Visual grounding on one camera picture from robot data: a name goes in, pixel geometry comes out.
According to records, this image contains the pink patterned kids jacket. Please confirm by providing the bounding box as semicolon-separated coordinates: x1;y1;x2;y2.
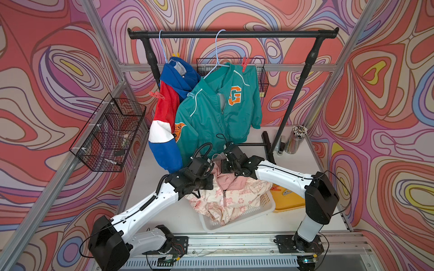
185;158;272;226

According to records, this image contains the green kids jacket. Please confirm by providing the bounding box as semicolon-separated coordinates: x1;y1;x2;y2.
175;64;262;166

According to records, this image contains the light blue hanger green jacket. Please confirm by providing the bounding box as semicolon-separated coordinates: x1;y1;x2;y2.
203;29;229;79

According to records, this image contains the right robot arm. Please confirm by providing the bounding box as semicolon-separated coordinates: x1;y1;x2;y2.
221;143;339;252

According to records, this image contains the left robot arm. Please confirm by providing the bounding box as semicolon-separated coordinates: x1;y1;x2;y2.
88;157;214;271

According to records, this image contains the black clothes rack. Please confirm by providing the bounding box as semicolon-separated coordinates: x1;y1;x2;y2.
127;27;340;163

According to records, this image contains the small black bottle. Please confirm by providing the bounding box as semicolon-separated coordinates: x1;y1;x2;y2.
277;135;286;155

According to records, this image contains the white perforated plastic basket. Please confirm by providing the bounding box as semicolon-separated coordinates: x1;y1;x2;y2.
199;191;276;234

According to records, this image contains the yellow plastic tray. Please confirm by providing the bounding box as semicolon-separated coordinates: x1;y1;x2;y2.
270;187;305;213

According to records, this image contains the cup of pencils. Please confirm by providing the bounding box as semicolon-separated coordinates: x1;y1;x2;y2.
284;125;308;154

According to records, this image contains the red clothespin on blue jacket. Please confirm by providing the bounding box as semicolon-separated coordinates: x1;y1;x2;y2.
148;91;165;100

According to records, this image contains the blue red white jacket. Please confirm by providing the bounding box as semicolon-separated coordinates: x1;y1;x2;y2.
148;57;201;173

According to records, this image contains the black wire basket left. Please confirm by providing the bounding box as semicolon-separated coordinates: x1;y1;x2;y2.
69;93;146;172

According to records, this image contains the black wire basket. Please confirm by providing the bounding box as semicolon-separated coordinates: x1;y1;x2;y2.
69;93;146;172
196;56;269;98

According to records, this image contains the black wire basket back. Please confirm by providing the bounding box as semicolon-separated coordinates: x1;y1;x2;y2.
196;56;269;98

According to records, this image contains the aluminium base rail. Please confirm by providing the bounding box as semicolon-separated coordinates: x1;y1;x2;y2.
121;231;381;271

